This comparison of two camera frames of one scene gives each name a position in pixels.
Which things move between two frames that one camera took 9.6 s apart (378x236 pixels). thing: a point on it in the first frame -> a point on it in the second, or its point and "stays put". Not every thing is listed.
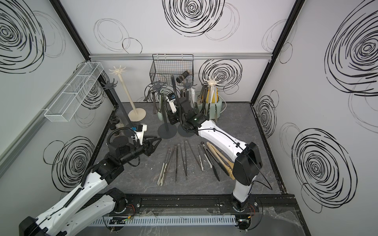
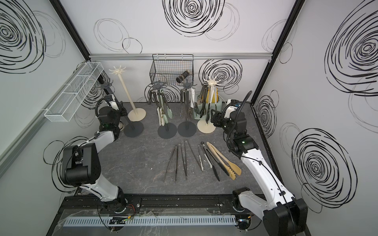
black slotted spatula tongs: [204, 91] stays put
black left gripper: [147, 145] -> [121, 109]
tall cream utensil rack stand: [137, 114] stays put
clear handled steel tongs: [192, 95] stays put
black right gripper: [172, 118] -> [219, 117]
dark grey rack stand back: [188, 85] stays put
